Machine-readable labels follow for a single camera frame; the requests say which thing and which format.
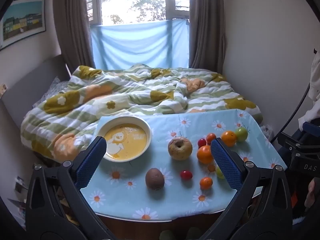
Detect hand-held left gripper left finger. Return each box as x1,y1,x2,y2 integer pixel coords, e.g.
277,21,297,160
25,136,118,240

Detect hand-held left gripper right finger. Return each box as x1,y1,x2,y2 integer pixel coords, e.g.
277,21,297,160
200,137,293,240

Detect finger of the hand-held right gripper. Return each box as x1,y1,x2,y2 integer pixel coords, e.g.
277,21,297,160
302,121,320,142
277,132,320,153

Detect large orange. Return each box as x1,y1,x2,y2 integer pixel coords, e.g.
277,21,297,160
196,145,214,165
221,131,237,147

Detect cream bowl with duck print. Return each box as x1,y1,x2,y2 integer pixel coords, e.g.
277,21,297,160
96,116,152,163

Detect brown kiwi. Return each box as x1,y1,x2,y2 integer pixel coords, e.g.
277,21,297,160
145,168,165,190

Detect person's right hand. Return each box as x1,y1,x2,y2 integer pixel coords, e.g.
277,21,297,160
307,180,320,207

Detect white cloth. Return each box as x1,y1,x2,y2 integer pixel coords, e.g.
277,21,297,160
299,51,320,130

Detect orange object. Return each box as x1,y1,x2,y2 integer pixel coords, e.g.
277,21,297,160
291,189,298,212

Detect wrinkled brown apple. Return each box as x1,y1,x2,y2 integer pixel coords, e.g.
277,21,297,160
168,137,193,161

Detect blue daisy print tablecloth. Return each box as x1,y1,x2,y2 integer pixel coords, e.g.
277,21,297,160
80,109,288,220

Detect green striped floral blanket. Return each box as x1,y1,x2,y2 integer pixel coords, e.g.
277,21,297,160
20,64,263,160

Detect scattered papers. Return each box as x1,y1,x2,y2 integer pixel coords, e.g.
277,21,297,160
7,176,28,212

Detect grey patterned pillow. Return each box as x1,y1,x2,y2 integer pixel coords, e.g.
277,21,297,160
35,77,71,105

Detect grey bed headboard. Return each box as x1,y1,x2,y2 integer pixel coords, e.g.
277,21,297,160
0,55,71,130

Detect light blue window cloth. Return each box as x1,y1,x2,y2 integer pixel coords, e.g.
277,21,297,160
90,19,189,69

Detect grey curtain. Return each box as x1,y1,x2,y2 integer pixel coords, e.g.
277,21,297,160
52,0,102,68
189,0,227,73

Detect window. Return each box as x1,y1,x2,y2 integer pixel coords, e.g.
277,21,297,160
86,0,191,26

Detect black cable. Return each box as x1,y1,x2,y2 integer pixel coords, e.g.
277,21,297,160
272,84,311,143

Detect framed wall picture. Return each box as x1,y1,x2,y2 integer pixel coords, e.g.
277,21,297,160
0,0,46,51

